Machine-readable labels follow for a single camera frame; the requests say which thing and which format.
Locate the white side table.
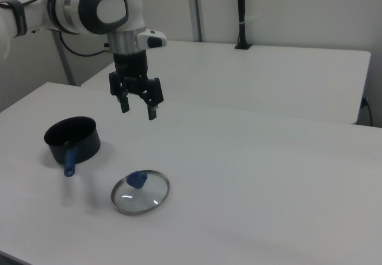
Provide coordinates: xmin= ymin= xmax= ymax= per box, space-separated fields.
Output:
xmin=81 ymin=39 xmax=372 ymax=125

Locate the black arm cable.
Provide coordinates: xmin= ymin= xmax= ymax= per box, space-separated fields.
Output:
xmin=58 ymin=31 xmax=113 ymax=58

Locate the black camera pole with base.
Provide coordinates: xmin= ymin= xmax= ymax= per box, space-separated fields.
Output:
xmin=234 ymin=0 xmax=253 ymax=51

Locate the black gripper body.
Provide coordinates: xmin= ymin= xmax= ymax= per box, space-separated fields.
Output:
xmin=112 ymin=49 xmax=150 ymax=95

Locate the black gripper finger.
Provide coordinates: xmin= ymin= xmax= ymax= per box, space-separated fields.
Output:
xmin=137 ymin=76 xmax=165 ymax=122
xmin=108 ymin=70 xmax=131 ymax=114

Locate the glass lid with blue knob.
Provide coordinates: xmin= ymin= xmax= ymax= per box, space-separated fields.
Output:
xmin=110 ymin=170 xmax=171 ymax=217

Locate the black cable with blue plug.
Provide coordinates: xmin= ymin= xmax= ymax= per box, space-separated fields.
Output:
xmin=361 ymin=97 xmax=374 ymax=127

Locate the grey wall frame post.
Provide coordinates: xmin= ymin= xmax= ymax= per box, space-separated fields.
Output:
xmin=53 ymin=29 xmax=76 ymax=86
xmin=187 ymin=0 xmax=207 ymax=42

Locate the dark saucepan with blue handle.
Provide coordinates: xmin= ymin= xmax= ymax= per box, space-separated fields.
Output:
xmin=44 ymin=116 xmax=101 ymax=177

